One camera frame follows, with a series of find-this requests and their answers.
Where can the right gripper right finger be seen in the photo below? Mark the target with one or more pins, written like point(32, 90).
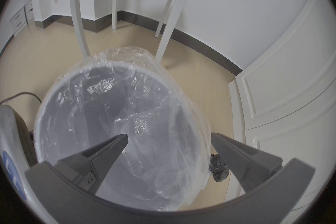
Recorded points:
point(236, 160)

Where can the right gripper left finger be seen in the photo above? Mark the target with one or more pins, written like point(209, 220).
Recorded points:
point(105, 160)

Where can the black plastic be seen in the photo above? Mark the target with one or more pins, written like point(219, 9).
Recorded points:
point(219, 167)

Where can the clear plastic bag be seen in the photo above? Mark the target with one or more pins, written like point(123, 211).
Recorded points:
point(157, 112)

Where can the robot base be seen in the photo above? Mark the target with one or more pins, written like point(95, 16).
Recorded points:
point(13, 139)

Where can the white trash bin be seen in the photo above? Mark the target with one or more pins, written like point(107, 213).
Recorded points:
point(78, 102)

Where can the white wardrobe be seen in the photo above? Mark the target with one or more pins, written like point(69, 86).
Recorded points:
point(288, 86)

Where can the white chest of drawers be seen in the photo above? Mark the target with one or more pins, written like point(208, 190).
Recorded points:
point(19, 20)

